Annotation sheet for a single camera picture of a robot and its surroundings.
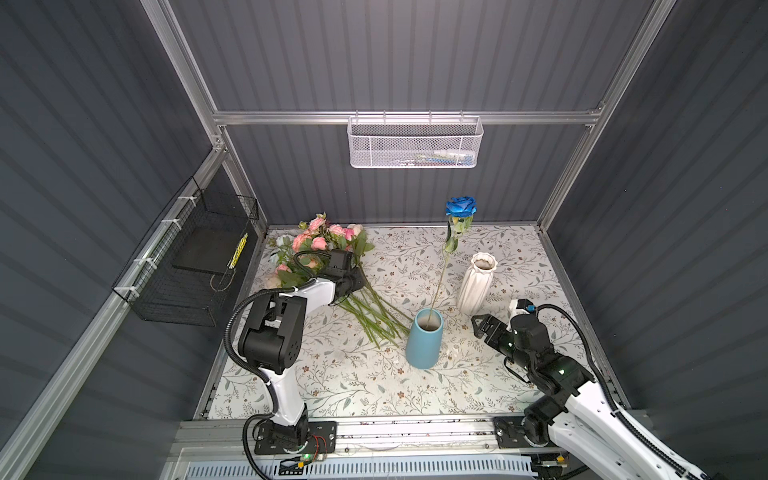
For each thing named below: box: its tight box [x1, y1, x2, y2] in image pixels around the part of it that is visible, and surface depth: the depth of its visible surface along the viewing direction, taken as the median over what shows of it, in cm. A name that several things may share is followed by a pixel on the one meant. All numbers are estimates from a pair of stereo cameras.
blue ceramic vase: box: [406, 308, 445, 370], surface depth 75 cm
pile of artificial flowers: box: [266, 212, 414, 348], surface depth 100 cm
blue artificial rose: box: [426, 196, 478, 327], surface depth 68 cm
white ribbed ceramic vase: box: [457, 252, 498, 318], surface depth 84 cm
